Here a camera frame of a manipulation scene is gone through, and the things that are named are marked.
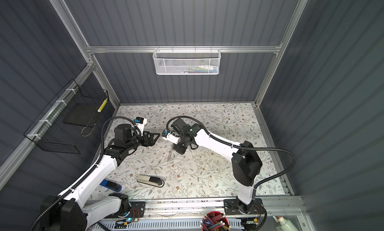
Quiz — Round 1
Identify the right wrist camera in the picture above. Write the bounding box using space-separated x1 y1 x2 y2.
162 130 180 144

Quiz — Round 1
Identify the grey black stapler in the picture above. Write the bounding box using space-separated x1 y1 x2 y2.
136 175 165 188

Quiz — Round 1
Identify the white glue bottle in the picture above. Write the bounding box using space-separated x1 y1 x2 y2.
273 216 299 231

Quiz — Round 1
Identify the white wire mesh basket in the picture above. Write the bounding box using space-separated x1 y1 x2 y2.
153 49 222 75

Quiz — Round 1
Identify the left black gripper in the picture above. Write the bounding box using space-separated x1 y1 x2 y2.
125 130 159 152

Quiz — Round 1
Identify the yellow marker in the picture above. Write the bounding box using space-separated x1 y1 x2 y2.
97 98 109 113

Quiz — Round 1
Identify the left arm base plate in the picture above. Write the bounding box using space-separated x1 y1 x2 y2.
106 202 146 219

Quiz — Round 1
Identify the red pencil cup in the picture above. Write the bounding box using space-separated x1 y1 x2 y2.
200 211 231 231

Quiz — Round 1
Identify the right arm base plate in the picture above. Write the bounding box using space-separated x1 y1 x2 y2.
224 198 267 216

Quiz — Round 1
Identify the black wire basket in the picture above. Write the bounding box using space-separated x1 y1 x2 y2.
24 82 109 154

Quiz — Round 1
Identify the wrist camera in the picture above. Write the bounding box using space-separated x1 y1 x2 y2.
134 117 148 136
162 130 180 144

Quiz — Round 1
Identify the black foam pad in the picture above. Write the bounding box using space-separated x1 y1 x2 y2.
63 103 101 127

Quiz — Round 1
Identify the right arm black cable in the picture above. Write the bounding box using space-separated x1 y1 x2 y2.
165 115 297 200

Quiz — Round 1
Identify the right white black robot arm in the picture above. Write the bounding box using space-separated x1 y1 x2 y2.
162 123 263 205

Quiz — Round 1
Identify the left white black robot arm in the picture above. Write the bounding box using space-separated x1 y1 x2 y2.
31 120 161 231

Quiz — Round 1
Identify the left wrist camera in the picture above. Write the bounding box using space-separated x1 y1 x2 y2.
134 117 148 136

